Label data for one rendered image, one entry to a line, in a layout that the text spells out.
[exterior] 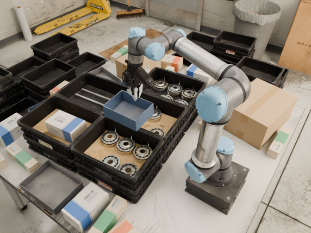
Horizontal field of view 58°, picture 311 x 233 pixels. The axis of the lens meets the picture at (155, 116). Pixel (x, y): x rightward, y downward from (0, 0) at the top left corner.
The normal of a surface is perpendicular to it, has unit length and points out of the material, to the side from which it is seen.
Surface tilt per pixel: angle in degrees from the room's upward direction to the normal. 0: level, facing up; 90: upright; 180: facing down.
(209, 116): 84
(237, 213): 0
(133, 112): 2
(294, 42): 76
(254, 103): 0
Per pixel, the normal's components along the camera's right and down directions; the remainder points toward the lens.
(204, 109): -0.75, 0.36
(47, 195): 0.00, -0.74
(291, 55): -0.54, 0.32
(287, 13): -0.58, 0.55
